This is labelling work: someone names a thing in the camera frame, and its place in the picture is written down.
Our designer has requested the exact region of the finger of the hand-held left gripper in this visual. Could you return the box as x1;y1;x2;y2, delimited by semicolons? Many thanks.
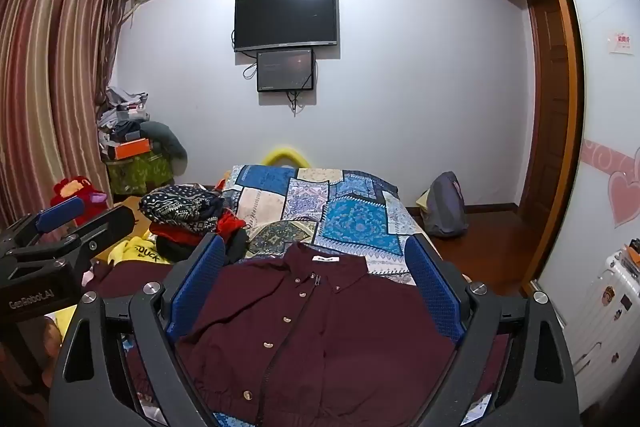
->
10;206;137;265
0;196;86;253

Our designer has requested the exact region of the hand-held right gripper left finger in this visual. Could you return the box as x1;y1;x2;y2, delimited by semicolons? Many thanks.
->
48;232;228;427

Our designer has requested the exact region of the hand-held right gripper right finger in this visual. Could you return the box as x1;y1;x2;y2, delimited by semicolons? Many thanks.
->
404;234;583;427

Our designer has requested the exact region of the maroon button shirt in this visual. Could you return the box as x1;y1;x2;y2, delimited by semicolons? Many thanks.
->
82;241;506;427

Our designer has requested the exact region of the cardboard box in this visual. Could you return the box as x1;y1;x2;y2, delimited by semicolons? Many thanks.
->
90;196;166;264

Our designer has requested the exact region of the red plush toy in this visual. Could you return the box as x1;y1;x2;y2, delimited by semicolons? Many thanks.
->
50;177;110;225

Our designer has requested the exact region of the yellow printed shirt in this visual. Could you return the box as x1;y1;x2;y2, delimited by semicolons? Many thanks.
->
50;232;173;348

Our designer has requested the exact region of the red garment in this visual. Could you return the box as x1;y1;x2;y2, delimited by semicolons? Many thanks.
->
150;209;246;248

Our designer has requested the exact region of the green cloth covered box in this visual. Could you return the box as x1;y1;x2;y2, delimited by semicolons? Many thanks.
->
106;154;173;195

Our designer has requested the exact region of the navy patterned garment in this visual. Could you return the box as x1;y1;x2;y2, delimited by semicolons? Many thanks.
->
138;185;226;233

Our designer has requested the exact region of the orange box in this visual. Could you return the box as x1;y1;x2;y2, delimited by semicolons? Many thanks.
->
112;138;152;160

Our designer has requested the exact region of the grey backpack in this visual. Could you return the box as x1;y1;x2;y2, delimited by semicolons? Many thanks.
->
417;172;470;238

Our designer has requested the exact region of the blue patchwork bed blanket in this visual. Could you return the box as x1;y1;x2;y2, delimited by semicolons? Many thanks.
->
212;164;496;427

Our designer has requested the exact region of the pile of mixed clutter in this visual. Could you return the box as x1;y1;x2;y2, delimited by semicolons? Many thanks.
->
97;87;151;148

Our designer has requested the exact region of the striped red curtain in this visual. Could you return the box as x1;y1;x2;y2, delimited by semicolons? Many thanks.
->
0;0;132;228

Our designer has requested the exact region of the yellow foam tube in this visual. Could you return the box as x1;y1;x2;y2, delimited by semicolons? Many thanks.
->
262;147;308;168

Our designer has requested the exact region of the pink heart sticker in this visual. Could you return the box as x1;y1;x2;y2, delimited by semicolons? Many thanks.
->
607;157;640;228

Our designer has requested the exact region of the pink swirl border sticker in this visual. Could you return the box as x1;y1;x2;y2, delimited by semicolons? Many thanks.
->
582;139;640;172

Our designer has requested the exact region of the brown wooden door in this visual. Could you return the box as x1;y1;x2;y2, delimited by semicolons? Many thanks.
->
525;0;573;228

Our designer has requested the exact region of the white sliding wardrobe door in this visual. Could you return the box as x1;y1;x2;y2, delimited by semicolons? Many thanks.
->
530;0;640;333

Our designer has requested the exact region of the white paper notice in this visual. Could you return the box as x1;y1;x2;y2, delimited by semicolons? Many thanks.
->
609;29;633;54

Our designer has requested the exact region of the small black wall monitor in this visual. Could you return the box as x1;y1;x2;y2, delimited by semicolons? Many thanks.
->
256;48;316;94

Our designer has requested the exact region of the black wall television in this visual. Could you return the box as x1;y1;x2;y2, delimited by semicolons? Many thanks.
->
234;0;340;52

